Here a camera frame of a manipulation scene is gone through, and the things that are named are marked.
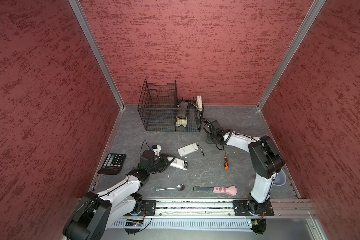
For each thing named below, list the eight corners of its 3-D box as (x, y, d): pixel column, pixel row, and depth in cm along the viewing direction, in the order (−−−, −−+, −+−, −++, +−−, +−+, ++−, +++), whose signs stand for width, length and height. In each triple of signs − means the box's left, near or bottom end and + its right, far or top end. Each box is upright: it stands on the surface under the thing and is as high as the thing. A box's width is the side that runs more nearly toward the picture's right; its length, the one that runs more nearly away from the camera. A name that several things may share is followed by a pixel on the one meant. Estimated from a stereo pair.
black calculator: (99, 174, 87) (97, 173, 85) (107, 155, 95) (105, 153, 93) (120, 174, 87) (119, 173, 85) (126, 155, 95) (124, 153, 93)
